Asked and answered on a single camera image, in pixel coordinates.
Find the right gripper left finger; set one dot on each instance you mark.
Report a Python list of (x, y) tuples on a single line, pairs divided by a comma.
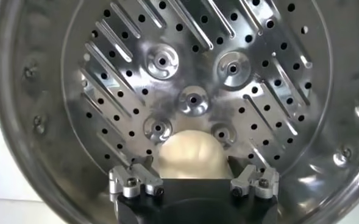
[(135, 178)]

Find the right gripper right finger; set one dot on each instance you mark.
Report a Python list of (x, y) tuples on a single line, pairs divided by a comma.
[(253, 179)]

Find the white steamed baozi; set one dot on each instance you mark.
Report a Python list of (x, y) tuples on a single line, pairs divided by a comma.
[(193, 155)]

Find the perforated steel steamer basket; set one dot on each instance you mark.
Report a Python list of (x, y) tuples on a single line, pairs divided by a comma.
[(197, 76)]

